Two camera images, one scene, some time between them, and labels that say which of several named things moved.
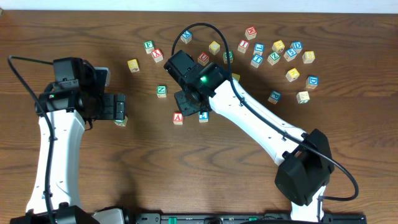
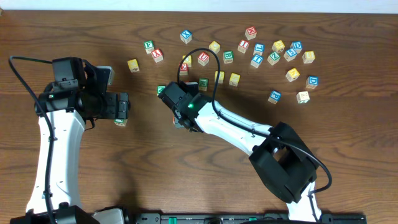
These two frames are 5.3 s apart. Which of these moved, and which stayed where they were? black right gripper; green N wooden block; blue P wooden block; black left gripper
Moved: black right gripper
Stayed: black left gripper; green N wooden block; blue P wooden block
